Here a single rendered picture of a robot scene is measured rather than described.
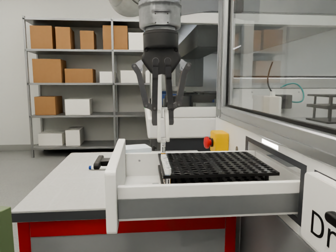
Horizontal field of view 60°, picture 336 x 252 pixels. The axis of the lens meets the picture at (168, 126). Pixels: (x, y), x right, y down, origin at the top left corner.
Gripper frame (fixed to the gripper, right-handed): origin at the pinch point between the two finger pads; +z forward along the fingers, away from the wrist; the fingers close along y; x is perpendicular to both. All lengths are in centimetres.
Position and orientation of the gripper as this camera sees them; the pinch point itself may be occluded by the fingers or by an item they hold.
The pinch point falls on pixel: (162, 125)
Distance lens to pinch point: 64.7
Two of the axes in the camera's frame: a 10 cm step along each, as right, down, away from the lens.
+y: 10.0, -0.3, 0.8
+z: 0.2, 9.9, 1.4
